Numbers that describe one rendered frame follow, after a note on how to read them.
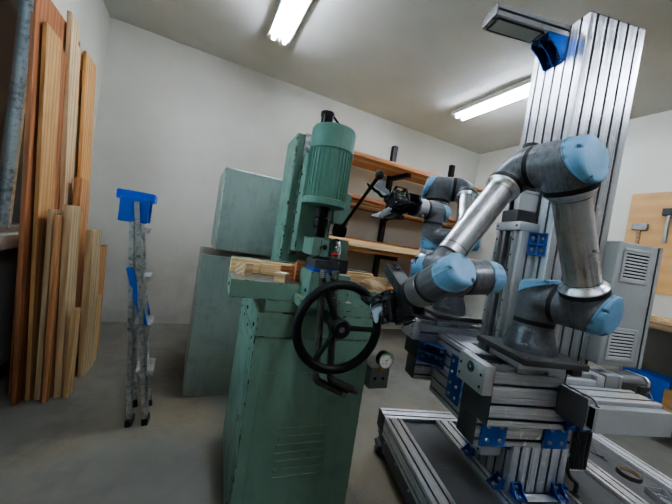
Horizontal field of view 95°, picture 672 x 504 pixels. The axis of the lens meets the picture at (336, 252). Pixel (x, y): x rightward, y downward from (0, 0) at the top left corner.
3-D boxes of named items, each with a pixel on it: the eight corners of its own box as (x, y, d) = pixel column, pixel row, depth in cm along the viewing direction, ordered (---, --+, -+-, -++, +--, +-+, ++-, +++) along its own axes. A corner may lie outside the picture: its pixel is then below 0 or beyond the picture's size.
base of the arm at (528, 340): (530, 342, 109) (535, 315, 108) (569, 360, 94) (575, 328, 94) (492, 338, 106) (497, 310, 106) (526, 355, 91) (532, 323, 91)
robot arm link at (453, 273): (486, 286, 60) (454, 287, 57) (448, 302, 69) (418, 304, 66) (473, 250, 64) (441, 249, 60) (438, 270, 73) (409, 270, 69)
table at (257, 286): (228, 303, 89) (231, 283, 89) (226, 284, 118) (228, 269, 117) (404, 315, 111) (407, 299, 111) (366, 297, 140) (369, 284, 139)
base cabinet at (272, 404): (221, 544, 104) (252, 338, 101) (220, 434, 158) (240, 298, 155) (343, 519, 120) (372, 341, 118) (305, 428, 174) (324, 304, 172)
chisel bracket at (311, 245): (310, 259, 119) (313, 237, 118) (301, 255, 132) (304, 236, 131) (328, 261, 121) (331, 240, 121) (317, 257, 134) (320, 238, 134)
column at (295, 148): (273, 292, 138) (297, 131, 136) (265, 283, 159) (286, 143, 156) (320, 296, 146) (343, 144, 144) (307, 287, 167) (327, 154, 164)
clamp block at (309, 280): (305, 299, 97) (310, 271, 97) (295, 291, 110) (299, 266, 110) (348, 303, 103) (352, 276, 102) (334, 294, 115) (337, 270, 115)
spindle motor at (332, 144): (308, 201, 113) (320, 116, 112) (296, 204, 129) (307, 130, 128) (351, 210, 119) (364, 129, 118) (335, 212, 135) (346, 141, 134)
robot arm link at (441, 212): (450, 225, 123) (454, 203, 123) (428, 220, 119) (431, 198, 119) (437, 225, 130) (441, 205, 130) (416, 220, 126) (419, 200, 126)
